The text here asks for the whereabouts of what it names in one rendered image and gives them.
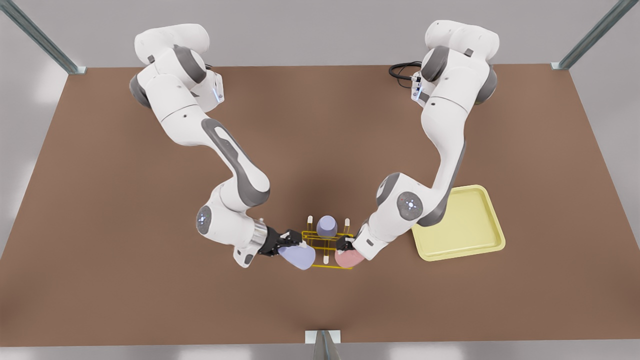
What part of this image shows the small purple cup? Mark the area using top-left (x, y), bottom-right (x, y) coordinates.
top-left (316, 215), bottom-right (338, 238)

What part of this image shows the silver frame post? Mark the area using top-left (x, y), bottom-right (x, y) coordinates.
top-left (305, 330), bottom-right (342, 360)
top-left (550, 0), bottom-right (640, 71)
top-left (0, 0), bottom-right (87, 76)

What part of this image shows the black cable loop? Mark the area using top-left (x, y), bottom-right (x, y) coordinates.
top-left (388, 61), bottom-right (423, 90)

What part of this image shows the yellow wire cup rack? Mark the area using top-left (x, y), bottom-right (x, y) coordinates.
top-left (300, 216), bottom-right (355, 270)

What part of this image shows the pink cup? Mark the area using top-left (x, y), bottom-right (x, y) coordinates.
top-left (334, 249), bottom-right (365, 269)

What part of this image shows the lavender cup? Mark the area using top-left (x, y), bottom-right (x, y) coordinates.
top-left (277, 244), bottom-right (317, 271)

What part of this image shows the pale yellow tray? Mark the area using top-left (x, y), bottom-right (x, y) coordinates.
top-left (411, 184), bottom-right (506, 262)

